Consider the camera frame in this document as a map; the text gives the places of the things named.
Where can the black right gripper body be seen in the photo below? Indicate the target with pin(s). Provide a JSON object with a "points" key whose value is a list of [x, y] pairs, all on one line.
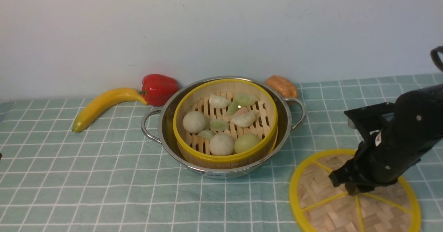
{"points": [[395, 137]]}

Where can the woven bamboo steamer lid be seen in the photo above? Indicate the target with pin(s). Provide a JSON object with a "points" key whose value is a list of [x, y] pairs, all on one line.
{"points": [[318, 206]]}

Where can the yellow-rimmed bamboo steamer basket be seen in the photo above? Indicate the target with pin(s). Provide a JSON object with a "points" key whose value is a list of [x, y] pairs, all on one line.
{"points": [[195, 150]]}

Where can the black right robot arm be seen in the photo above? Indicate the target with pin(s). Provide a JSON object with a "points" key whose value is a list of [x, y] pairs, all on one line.
{"points": [[429, 93]]}

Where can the stainless steel pot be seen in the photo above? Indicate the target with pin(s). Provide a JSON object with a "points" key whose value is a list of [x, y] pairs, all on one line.
{"points": [[156, 126]]}

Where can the orange-brown potato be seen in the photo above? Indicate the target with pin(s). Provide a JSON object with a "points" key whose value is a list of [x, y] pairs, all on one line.
{"points": [[283, 86]]}

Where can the white pleated dumpling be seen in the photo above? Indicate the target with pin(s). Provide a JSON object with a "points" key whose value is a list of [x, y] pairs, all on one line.
{"points": [[246, 120]]}

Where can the pale green bun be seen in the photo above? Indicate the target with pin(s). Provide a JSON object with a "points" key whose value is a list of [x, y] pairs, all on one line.
{"points": [[246, 142]]}

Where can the pink dumpling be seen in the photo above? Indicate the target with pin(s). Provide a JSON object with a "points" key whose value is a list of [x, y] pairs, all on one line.
{"points": [[243, 110]]}

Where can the white steamed bun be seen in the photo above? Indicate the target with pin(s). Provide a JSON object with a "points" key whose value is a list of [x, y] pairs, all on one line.
{"points": [[221, 145]]}

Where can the light green dumpling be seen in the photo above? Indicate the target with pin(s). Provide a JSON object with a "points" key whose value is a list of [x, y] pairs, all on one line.
{"points": [[218, 125]]}

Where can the small pale green dumpling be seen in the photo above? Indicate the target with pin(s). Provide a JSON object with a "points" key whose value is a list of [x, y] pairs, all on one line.
{"points": [[206, 134]]}

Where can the white round bun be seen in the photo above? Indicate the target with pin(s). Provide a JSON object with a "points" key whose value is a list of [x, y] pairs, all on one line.
{"points": [[194, 122]]}

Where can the red bell pepper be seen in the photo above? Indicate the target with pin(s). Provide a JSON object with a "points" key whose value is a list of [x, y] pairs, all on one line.
{"points": [[157, 89]]}

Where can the green checkered tablecloth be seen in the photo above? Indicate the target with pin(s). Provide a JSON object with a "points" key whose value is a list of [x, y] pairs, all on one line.
{"points": [[110, 178]]}

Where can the yellow banana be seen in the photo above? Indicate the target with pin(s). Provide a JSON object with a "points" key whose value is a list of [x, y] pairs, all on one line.
{"points": [[102, 103]]}

